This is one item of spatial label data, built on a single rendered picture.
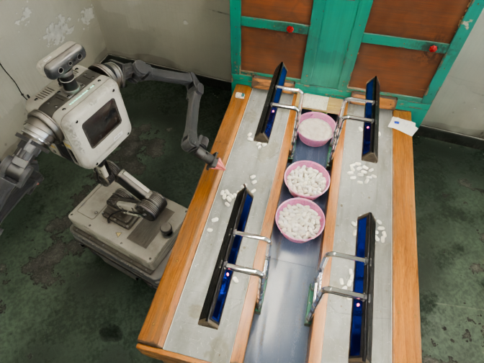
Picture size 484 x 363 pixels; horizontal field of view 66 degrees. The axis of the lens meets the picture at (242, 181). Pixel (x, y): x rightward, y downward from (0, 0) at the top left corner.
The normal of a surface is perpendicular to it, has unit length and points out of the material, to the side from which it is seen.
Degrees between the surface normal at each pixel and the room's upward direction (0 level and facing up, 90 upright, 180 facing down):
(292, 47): 90
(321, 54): 90
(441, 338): 0
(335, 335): 0
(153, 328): 0
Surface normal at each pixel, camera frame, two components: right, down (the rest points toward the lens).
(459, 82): -0.33, 0.76
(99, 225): 0.00, -0.60
